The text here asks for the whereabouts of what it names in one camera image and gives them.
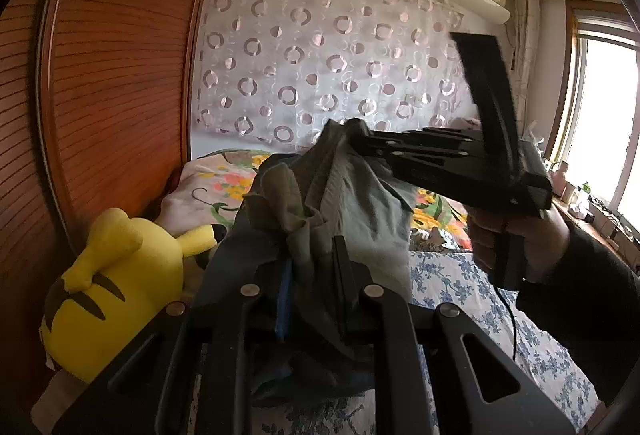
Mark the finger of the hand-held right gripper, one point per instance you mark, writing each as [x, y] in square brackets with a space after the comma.
[430, 139]
[440, 172]

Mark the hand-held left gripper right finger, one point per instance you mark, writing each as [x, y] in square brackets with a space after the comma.
[345, 285]

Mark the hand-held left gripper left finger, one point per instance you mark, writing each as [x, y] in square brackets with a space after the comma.
[284, 305]

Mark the grey-green pants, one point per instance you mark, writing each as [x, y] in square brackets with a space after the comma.
[360, 215]

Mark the person's right forearm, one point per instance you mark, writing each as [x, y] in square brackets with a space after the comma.
[590, 315]

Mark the patterned window curtain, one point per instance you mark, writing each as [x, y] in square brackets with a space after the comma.
[525, 65]

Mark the blue floral blanket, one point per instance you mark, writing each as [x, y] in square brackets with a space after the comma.
[450, 275]

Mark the window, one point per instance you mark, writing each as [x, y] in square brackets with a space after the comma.
[610, 115]

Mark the colourful floral pillow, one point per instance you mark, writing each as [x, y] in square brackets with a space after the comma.
[225, 185]

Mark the yellow plush toy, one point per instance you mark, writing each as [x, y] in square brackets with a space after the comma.
[125, 285]

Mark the sheer curtain with circles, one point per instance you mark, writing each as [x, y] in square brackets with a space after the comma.
[300, 40]

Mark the long wooden cabinet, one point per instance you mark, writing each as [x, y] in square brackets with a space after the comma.
[620, 247]

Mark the wooden headboard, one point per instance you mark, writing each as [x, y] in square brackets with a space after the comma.
[115, 65]

